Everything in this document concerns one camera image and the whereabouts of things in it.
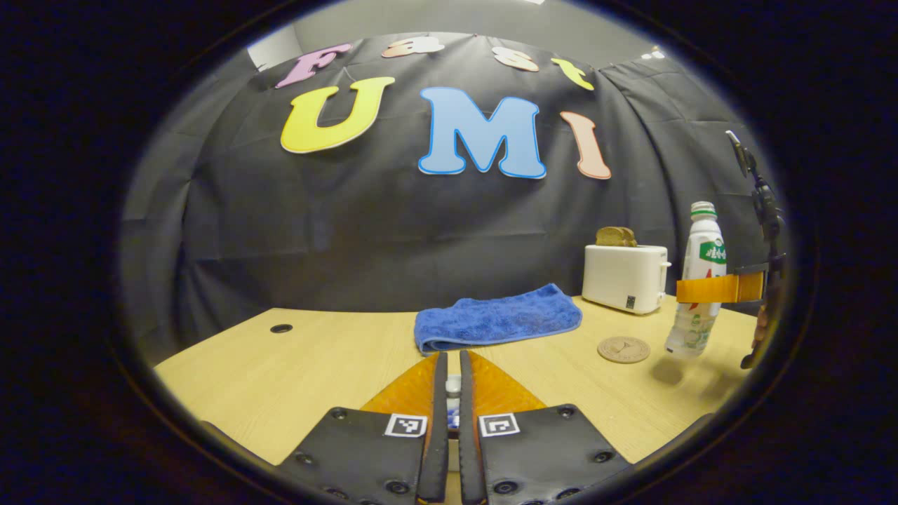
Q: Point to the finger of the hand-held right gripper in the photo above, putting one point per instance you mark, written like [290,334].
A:
[715,288]
[752,268]

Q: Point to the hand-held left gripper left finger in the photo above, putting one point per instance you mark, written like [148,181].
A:
[438,435]

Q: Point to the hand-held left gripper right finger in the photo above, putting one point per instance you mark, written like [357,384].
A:
[468,449]

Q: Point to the white plastic water bottle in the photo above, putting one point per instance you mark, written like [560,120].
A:
[701,245]

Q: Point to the round cork coaster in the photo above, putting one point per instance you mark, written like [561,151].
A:
[624,349]

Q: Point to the white toaster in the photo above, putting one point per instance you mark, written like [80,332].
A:
[621,277]

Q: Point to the brown bread slice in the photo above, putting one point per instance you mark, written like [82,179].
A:
[631,238]
[609,236]

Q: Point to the blue towel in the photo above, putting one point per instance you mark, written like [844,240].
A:
[498,319]

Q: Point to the small ceiling light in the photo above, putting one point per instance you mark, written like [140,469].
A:
[652,54]

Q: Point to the black backdrop cloth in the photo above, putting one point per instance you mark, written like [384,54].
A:
[351,231]

